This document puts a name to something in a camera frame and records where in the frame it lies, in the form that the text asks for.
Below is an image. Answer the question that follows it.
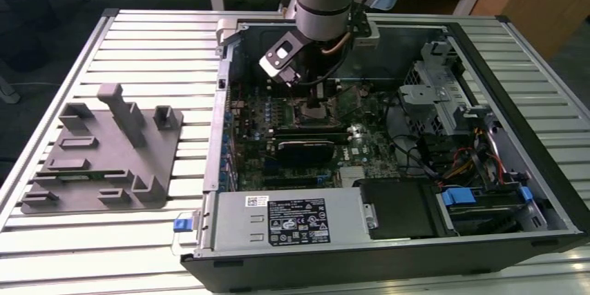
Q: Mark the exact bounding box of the grey parts rack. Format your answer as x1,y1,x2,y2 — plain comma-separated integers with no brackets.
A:
20,82,186,217

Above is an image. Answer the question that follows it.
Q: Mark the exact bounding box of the blue disk carrier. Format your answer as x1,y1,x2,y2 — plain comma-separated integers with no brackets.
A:
440,187,478,208

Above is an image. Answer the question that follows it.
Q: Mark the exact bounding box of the grey metal foot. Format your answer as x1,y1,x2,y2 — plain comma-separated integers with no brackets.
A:
0,75,20,104

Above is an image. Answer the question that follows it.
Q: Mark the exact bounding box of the black hard disk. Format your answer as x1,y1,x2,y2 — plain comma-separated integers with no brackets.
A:
446,201,526,237

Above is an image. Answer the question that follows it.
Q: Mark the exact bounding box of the black camera cable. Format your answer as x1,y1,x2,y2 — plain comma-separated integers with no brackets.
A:
294,0,370,87

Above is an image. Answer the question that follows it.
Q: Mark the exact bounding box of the wooden cabinet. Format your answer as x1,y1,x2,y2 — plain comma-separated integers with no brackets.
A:
473,0,590,64

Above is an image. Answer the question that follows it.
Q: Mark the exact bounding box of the metal socket cover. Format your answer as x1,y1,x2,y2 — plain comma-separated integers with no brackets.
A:
338,94,369,120

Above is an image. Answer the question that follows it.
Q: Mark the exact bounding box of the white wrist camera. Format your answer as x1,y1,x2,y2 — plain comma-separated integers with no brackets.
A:
258,30,309,88

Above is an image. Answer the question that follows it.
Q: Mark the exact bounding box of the CPU socket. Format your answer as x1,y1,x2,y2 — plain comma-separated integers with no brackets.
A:
286,96,343,129

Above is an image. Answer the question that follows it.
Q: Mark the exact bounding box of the green RAM stick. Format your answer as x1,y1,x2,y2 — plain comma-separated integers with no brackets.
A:
58,171,109,181

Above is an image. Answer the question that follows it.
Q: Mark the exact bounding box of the green motherboard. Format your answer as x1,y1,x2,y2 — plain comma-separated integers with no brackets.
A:
229,79,420,192

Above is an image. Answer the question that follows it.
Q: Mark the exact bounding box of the silver CPU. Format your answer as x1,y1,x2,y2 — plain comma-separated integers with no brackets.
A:
303,105,333,120

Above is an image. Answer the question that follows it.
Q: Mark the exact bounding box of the grey case latch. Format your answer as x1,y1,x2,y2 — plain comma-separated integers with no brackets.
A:
215,18,242,46

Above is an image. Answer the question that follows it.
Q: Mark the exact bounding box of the black PC case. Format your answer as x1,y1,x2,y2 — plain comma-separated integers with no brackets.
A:
178,15,590,294

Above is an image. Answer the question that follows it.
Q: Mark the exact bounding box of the black cable brass connector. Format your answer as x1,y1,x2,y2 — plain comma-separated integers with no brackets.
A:
321,32,347,57

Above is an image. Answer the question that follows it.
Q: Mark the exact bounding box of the black RAM slot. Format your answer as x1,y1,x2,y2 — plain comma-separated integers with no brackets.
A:
275,130,349,135
275,127,347,133
275,136,350,142
275,133,349,139

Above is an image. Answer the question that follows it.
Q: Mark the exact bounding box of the silver chipset heatsink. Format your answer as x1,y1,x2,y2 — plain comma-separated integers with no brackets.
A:
338,166,366,186

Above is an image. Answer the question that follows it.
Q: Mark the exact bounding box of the black rating label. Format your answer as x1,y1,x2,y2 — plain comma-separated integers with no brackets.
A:
267,198,333,245

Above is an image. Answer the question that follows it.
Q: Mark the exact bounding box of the red data wire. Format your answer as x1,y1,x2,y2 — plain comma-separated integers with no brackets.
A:
488,135,508,186

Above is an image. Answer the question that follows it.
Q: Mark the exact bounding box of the black expansion slot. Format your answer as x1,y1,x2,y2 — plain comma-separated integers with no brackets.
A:
263,175,323,188

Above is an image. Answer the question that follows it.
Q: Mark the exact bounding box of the grey metal drive cage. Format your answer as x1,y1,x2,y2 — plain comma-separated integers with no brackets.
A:
397,41,484,137

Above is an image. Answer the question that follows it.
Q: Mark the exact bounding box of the grey power supply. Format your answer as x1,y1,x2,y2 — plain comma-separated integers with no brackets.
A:
195,189,372,253

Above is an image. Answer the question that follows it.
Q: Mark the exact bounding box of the yellow power wire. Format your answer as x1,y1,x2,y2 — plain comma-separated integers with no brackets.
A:
440,158,478,179

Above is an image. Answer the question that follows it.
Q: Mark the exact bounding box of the black graphics card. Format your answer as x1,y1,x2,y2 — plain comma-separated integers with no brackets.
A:
275,138,337,168

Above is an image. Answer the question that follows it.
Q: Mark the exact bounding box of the black plastic shroud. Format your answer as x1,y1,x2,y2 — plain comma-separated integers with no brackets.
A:
359,177,458,240

